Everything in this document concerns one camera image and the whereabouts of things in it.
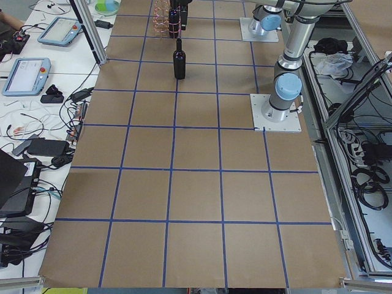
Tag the blue teach pendant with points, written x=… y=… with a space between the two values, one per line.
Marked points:
x=27 y=77
x=60 y=32

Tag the blue teach pendant near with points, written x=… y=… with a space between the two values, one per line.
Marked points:
x=27 y=77

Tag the black power strip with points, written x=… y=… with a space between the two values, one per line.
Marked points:
x=76 y=122

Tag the black cloth bundle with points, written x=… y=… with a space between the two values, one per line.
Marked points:
x=330 y=46

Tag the black laptop computer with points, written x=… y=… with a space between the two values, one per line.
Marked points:
x=19 y=178

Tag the dark glass wine bottle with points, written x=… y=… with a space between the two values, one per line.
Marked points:
x=179 y=61

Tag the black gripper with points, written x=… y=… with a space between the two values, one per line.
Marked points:
x=174 y=4

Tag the black power adapter brick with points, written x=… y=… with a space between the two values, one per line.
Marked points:
x=43 y=147

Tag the green bowl with cup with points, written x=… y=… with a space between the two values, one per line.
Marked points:
x=106 y=7

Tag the aluminium frame rail right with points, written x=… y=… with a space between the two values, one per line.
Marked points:
x=354 y=116

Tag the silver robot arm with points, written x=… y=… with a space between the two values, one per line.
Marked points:
x=265 y=19
x=287 y=83

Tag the black small device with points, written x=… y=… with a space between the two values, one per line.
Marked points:
x=52 y=96

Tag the copper wire wine basket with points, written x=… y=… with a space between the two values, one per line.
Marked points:
x=160 y=17

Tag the dark wine bottle in basket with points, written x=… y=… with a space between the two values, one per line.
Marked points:
x=173 y=23

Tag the blue teach pendant far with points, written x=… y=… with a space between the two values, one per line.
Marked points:
x=60 y=32

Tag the crumpled white cloth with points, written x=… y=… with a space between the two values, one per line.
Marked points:
x=335 y=65

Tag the aluminium frame post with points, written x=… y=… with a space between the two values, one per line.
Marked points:
x=84 y=17

